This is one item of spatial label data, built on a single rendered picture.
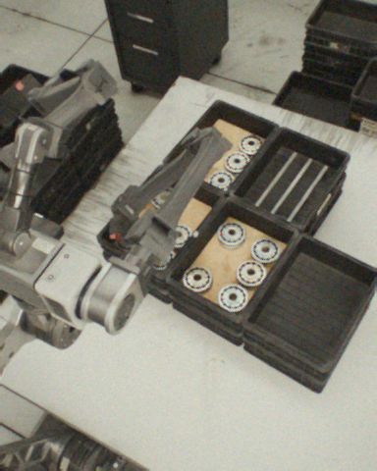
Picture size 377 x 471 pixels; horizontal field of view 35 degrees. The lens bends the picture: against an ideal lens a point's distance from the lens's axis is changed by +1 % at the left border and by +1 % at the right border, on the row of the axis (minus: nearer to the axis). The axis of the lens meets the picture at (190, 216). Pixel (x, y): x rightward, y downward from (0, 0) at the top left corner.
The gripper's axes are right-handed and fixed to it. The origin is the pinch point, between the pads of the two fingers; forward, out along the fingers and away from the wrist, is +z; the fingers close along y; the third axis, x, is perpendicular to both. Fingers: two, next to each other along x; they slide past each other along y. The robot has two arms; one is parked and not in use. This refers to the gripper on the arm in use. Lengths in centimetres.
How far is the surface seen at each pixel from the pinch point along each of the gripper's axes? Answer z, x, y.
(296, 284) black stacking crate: 4, 21, -58
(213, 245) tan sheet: 4.2, 3.5, -30.5
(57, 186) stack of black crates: 50, -65, 44
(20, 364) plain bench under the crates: 17, 38, 40
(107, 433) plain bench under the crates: 16, 63, 9
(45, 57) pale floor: 90, -209, 73
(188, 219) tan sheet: 4.3, -9.1, -22.1
